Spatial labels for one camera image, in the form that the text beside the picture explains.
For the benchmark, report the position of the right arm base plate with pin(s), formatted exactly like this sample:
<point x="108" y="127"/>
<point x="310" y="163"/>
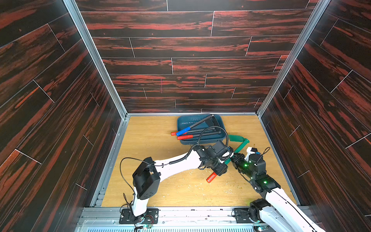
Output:
<point x="243" y="216"/>

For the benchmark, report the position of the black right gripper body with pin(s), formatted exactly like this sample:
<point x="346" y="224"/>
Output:
<point x="237" y="158"/>

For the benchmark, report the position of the teal plastic storage box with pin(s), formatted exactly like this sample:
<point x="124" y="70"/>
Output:
<point x="207" y="139"/>

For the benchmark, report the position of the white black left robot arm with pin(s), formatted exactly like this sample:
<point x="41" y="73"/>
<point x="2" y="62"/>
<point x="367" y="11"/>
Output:
<point x="150" y="173"/>

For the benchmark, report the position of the grey hoe red grip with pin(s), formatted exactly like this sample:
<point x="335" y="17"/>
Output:
<point x="213" y="130"/>
<point x="186" y="121"/>

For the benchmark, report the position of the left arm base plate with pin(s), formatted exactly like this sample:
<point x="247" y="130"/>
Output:
<point x="150" y="217"/>

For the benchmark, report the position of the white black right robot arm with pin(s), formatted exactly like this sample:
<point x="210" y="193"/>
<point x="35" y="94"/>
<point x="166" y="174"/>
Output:
<point x="274" y="207"/>

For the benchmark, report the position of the chrome hoe blue grip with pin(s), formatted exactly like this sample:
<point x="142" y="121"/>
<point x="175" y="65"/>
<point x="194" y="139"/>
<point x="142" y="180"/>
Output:
<point x="193" y="125"/>

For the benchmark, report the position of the green handle red tip hoe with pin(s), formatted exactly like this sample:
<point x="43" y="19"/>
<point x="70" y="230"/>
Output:
<point x="232" y="138"/>

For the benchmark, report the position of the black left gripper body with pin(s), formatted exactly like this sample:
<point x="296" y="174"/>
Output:
<point x="218" y="168"/>

